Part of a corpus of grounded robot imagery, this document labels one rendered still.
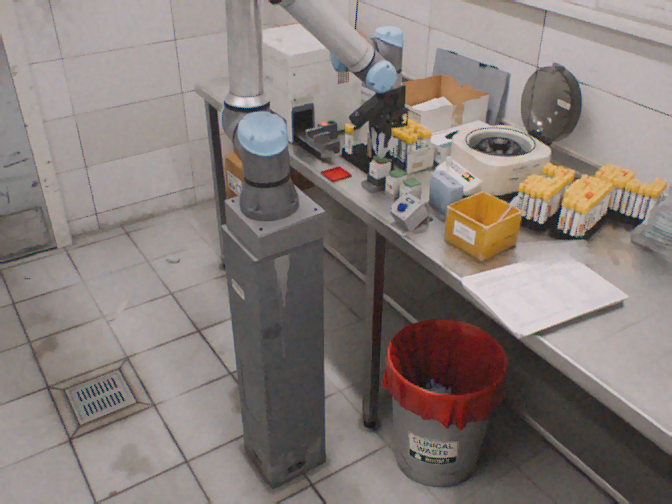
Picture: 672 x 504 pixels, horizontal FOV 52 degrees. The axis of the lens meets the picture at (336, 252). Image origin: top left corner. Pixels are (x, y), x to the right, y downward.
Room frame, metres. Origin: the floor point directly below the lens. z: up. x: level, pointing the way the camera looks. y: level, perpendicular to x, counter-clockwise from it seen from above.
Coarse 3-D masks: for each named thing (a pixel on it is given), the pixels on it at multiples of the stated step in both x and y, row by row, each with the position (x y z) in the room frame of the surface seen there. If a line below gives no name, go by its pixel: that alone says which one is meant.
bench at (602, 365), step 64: (320, 192) 2.87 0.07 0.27; (384, 192) 1.75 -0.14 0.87; (384, 256) 1.67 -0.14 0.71; (448, 256) 1.42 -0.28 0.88; (512, 256) 1.42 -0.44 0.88; (640, 256) 1.42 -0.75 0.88; (576, 320) 1.17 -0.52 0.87; (640, 320) 1.17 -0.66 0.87; (512, 384) 1.59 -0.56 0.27; (576, 384) 1.59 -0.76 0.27; (640, 384) 0.97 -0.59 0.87; (576, 448) 1.34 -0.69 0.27; (640, 448) 1.34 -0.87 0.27
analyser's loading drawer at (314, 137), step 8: (296, 128) 2.12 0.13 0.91; (304, 128) 2.12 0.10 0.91; (320, 128) 2.05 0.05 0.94; (304, 136) 2.05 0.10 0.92; (312, 136) 2.04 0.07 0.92; (320, 136) 2.00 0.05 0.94; (328, 136) 2.01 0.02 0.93; (312, 144) 1.99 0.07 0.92; (320, 144) 1.99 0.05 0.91; (328, 144) 1.95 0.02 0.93; (336, 144) 1.97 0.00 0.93; (320, 152) 1.95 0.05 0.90; (328, 152) 1.95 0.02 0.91; (336, 152) 1.97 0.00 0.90
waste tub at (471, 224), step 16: (480, 192) 1.57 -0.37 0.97; (448, 208) 1.49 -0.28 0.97; (464, 208) 1.53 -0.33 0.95; (480, 208) 1.57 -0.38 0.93; (496, 208) 1.53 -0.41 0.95; (512, 208) 1.49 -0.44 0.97; (448, 224) 1.49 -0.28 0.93; (464, 224) 1.44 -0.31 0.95; (480, 224) 1.41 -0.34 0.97; (496, 224) 1.41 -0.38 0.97; (512, 224) 1.45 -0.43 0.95; (448, 240) 1.48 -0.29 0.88; (464, 240) 1.44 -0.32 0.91; (480, 240) 1.40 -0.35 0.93; (496, 240) 1.42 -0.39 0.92; (512, 240) 1.46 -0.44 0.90; (480, 256) 1.40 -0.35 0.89
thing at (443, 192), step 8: (432, 176) 1.67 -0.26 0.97; (440, 176) 1.65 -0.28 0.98; (448, 176) 1.65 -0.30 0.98; (432, 184) 1.67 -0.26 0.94; (440, 184) 1.63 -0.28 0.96; (448, 184) 1.61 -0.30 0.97; (456, 184) 1.61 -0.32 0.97; (432, 192) 1.66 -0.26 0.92; (440, 192) 1.63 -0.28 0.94; (448, 192) 1.60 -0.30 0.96; (456, 192) 1.60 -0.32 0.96; (432, 200) 1.66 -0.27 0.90; (440, 200) 1.63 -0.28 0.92; (448, 200) 1.59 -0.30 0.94; (456, 200) 1.60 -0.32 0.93; (432, 208) 1.64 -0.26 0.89; (440, 208) 1.62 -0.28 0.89; (440, 216) 1.60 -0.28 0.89
